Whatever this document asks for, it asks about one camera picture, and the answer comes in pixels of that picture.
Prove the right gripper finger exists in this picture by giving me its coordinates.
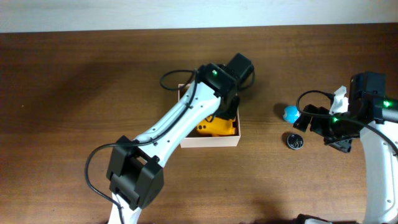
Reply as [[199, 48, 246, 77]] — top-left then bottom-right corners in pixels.
[[293, 111, 311, 132], [323, 136, 353, 153]]

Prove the black round cap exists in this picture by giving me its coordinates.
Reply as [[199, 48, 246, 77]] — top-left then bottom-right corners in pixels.
[[287, 134, 304, 150]]

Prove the open beige cardboard box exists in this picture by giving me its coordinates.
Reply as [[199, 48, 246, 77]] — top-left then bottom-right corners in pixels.
[[170, 83, 241, 148]]

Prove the orange toy animal figure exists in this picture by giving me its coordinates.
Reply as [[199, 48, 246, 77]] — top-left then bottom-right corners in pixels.
[[195, 116, 238, 137]]

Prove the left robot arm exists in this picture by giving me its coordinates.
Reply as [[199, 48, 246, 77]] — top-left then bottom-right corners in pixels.
[[106, 54, 254, 223]]

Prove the blue ball with eyes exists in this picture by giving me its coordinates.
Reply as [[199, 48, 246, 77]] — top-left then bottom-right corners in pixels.
[[283, 106, 301, 124]]

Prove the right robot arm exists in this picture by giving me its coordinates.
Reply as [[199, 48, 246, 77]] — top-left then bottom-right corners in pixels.
[[294, 72, 397, 223]]

